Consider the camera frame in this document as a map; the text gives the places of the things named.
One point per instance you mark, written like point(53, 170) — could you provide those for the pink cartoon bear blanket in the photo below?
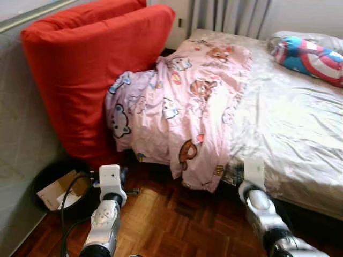
point(187, 107)

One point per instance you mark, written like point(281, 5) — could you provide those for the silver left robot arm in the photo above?
point(104, 219)

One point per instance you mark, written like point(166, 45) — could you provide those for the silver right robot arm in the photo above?
point(262, 206)

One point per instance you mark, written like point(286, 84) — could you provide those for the black round bin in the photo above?
point(53, 167)

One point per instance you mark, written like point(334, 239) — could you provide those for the beige floral bed sheet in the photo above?
point(289, 123)

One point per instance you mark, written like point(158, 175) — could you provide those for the large red cushion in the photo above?
point(96, 10)
point(75, 80)

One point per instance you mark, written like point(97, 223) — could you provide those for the green quilted mattress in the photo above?
point(21, 107)

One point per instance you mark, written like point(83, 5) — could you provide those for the red white blue striped pillow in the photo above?
point(311, 59)

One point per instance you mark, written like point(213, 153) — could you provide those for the grey floral pillow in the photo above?
point(321, 38)

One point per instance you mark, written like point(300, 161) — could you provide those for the grey pleated curtain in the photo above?
point(230, 13)

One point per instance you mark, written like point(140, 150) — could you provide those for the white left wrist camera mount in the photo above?
point(110, 179)

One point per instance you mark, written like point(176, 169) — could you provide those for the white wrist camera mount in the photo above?
point(110, 179)
point(254, 171)

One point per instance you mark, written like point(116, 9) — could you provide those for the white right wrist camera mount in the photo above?
point(254, 171)

